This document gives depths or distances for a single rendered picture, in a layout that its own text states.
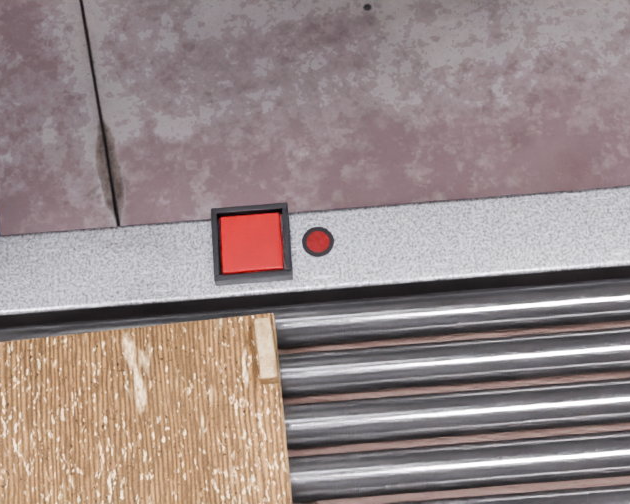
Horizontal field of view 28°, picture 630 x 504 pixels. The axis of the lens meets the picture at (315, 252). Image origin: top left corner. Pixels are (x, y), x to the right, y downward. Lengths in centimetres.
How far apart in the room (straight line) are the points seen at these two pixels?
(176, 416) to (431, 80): 130
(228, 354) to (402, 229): 21
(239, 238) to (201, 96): 114
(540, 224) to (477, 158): 104
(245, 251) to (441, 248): 19
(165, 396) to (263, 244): 18
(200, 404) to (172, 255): 16
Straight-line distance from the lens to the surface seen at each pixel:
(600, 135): 234
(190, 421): 117
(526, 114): 234
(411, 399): 119
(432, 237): 124
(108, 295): 124
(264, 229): 123
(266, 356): 115
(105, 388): 119
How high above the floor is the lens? 207
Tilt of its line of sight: 70 degrees down
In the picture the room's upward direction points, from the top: 5 degrees counter-clockwise
